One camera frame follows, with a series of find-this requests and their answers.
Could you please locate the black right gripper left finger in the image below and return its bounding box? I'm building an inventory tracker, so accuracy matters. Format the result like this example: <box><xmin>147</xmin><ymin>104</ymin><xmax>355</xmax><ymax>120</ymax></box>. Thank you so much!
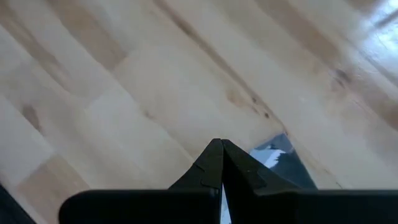
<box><xmin>58</xmin><ymin>139</ymin><xmax>223</xmax><ymax>224</ymax></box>

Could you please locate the Yellowstone book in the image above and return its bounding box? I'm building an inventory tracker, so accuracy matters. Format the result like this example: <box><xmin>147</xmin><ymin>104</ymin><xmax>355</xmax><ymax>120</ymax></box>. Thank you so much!
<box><xmin>220</xmin><ymin>133</ymin><xmax>318</xmax><ymax>224</ymax></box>

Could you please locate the black metal rig frame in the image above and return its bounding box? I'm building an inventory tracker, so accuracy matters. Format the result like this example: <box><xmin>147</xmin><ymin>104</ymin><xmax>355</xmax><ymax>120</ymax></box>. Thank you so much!
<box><xmin>0</xmin><ymin>183</ymin><xmax>37</xmax><ymax>224</ymax></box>

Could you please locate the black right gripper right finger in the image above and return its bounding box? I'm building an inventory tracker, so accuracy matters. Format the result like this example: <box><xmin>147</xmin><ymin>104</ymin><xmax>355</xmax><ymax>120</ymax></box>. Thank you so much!
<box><xmin>222</xmin><ymin>139</ymin><xmax>398</xmax><ymax>224</ymax></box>

